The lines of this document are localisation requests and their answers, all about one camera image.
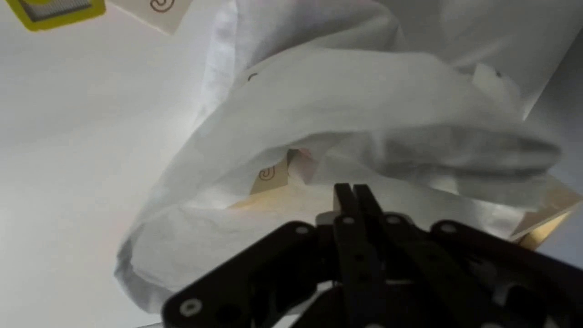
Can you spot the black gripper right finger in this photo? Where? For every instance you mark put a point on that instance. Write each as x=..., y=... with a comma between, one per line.
x=461, y=274

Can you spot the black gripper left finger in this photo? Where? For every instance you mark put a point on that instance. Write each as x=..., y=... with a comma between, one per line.
x=255, y=274

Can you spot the white cloth bag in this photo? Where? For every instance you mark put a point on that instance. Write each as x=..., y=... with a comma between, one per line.
x=339, y=102

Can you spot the wooden block inside bag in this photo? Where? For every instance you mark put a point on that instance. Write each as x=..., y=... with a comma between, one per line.
x=270, y=175

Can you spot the white letter block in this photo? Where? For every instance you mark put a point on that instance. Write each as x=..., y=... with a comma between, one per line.
x=155, y=11

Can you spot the yellow letter block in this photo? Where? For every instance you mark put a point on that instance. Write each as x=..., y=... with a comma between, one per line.
x=55, y=18

